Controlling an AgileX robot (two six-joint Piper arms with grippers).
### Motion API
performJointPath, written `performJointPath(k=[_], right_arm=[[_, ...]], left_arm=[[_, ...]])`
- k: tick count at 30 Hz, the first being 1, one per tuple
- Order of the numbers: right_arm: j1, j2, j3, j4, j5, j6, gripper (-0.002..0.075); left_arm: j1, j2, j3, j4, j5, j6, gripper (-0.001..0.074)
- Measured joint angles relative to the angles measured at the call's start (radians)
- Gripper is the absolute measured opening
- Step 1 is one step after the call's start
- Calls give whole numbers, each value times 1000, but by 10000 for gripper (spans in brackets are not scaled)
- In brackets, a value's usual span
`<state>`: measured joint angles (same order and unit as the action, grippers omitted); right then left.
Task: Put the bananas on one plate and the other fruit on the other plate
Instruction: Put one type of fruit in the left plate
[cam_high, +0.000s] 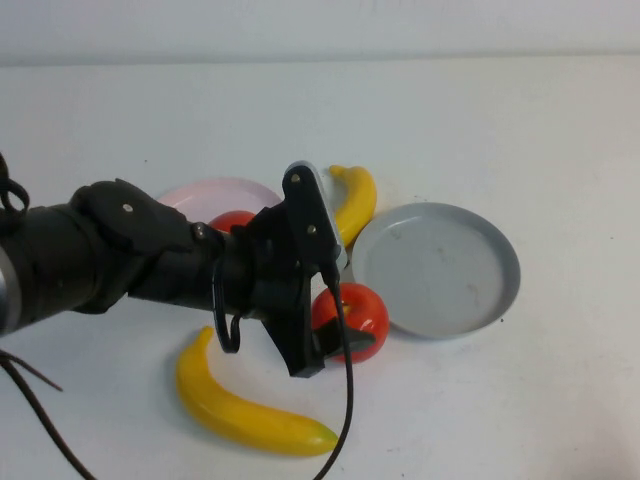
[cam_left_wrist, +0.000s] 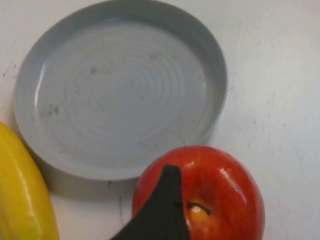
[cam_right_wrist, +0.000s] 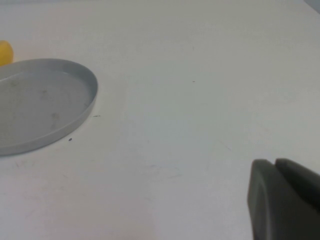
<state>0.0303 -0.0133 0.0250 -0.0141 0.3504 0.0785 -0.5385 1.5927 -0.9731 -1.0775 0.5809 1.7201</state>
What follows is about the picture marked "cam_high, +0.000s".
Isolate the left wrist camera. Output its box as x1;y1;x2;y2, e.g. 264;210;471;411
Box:
281;159;348;275

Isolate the grey round plate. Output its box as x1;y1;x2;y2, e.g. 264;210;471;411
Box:
344;202;522;341

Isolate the red plastic apple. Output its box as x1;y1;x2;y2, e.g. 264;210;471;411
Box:
206;210;259;236
310;283;390;365

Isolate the large yellow plastic banana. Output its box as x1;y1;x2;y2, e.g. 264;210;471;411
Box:
175;326;341;458

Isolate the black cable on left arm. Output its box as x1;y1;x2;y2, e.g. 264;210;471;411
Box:
0;149;30;229

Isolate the brown cable under left arm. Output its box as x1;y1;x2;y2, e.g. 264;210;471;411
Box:
0;349;96;480

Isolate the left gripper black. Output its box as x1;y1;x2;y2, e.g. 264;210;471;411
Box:
224;199;377;379

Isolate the small yellow plastic banana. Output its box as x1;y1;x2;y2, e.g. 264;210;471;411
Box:
328;165;378;250

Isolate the black cable loop left wrist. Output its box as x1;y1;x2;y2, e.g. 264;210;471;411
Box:
211;259;247;355

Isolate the pink round plate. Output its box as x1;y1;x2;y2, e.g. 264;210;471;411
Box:
157;177;284;232

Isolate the left camera black cable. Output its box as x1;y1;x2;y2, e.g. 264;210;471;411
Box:
314;264;357;480

